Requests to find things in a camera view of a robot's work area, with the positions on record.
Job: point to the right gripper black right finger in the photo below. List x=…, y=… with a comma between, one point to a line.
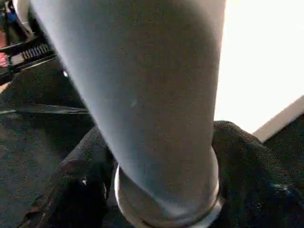
x=261, y=185

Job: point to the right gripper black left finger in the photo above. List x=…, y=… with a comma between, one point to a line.
x=76, y=190

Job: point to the white plastic table leg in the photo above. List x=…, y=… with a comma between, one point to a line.
x=152, y=95

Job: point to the white plastic table top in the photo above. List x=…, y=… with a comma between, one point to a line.
x=266, y=61

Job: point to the black plastic mat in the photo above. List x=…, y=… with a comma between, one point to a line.
x=33, y=137

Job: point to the black ribbed bar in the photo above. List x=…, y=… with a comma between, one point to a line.
x=31, y=54

